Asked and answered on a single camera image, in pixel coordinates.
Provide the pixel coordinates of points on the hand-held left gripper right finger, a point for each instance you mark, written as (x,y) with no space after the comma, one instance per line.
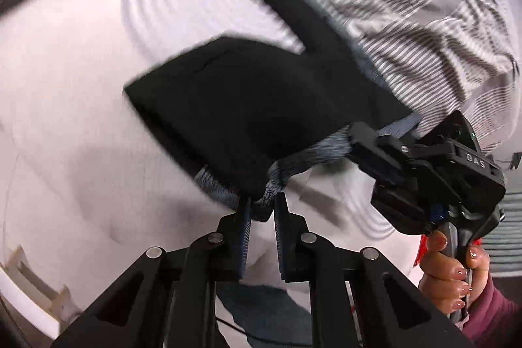
(280,238)

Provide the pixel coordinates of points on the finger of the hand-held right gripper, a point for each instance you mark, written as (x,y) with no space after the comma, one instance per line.
(375,150)
(401,211)

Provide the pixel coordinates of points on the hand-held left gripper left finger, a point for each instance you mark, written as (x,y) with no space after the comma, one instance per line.
(244,238)

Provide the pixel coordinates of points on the black pants patterned grey waistband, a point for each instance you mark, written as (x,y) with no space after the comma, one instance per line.
(253,107)

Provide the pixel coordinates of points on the person's right forearm maroon sleeve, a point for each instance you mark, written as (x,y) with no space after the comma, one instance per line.
(495,315)

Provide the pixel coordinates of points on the person's right hand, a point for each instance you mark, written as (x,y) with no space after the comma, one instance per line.
(442,274)

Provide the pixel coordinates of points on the red patterned cloth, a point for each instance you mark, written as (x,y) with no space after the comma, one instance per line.
(420,252)

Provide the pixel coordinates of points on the grey ribbed panel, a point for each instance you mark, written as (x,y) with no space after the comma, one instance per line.
(507,234)

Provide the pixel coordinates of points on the person's blue jeans leg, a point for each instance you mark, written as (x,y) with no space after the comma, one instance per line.
(265,313)

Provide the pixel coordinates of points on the grey striped crumpled duvet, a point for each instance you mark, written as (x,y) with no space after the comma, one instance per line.
(408,5)

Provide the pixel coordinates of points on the white furniture frame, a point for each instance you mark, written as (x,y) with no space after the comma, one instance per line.
(45,291)

